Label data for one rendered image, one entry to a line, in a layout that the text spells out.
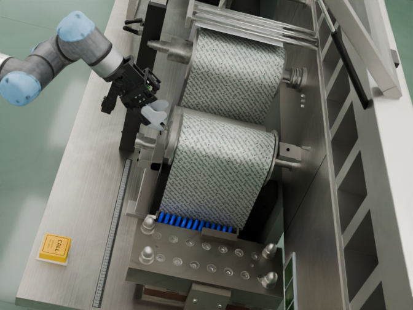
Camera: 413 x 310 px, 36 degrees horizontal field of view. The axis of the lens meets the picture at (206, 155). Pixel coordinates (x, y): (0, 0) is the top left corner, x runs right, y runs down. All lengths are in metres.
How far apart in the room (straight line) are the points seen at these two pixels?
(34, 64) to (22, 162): 1.78
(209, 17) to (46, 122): 1.84
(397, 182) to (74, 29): 0.76
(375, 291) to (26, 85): 0.82
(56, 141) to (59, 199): 1.47
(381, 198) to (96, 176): 1.06
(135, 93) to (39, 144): 1.82
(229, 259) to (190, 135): 0.35
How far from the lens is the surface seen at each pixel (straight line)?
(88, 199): 1.88
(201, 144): 1.55
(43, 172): 3.17
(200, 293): 1.61
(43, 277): 1.71
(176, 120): 1.56
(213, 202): 1.67
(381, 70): 1.24
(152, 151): 1.71
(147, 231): 1.66
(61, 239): 1.75
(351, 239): 1.21
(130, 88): 1.53
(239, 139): 1.57
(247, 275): 1.67
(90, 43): 1.46
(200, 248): 1.67
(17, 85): 1.41
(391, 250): 1.03
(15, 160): 3.21
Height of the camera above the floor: 2.32
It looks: 43 degrees down
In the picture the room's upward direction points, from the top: 19 degrees clockwise
